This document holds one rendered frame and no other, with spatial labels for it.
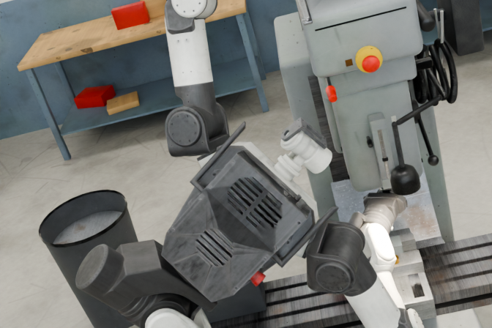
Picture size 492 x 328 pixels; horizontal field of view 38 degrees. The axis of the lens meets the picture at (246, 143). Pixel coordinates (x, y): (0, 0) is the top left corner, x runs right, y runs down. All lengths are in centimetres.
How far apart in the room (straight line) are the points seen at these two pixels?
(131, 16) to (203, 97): 412
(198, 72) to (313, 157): 32
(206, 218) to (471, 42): 104
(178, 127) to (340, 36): 42
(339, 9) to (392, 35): 14
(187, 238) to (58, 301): 295
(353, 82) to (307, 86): 55
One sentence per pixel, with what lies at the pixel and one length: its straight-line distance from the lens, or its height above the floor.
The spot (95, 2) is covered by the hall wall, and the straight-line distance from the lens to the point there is 635.
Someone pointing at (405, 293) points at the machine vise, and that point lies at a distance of 215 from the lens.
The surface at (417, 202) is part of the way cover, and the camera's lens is 254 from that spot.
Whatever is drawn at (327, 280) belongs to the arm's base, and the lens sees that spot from 161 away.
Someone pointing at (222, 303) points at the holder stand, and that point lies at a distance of 229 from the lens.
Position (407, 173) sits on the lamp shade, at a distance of 181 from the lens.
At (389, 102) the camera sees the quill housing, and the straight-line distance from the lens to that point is 189.
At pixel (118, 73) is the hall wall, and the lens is 653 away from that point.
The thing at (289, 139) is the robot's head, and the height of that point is 166.
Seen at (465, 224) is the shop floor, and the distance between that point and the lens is 405.
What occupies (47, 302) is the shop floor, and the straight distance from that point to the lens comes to 449.
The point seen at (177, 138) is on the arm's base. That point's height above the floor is 174.
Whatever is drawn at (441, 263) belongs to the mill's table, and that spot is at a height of 93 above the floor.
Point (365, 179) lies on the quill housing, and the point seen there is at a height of 136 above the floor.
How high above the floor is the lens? 241
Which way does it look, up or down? 27 degrees down
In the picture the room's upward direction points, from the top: 17 degrees counter-clockwise
